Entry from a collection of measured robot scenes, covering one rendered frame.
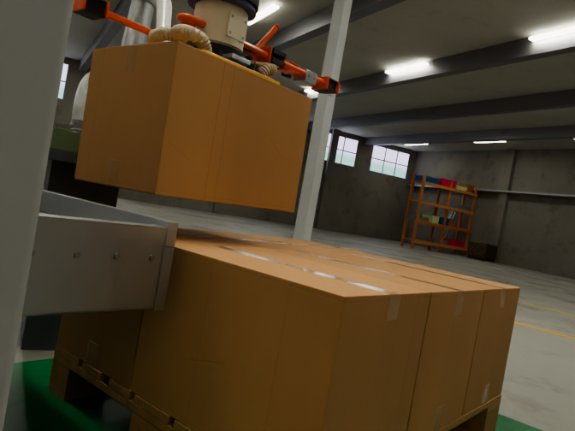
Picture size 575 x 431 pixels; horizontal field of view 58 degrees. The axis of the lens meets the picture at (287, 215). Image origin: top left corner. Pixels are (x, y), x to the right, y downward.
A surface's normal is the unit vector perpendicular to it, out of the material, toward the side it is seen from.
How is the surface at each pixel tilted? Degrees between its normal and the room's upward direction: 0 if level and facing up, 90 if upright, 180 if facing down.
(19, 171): 90
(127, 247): 90
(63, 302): 90
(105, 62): 91
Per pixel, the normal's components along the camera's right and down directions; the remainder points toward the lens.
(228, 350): -0.63, -0.10
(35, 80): 0.76, 0.14
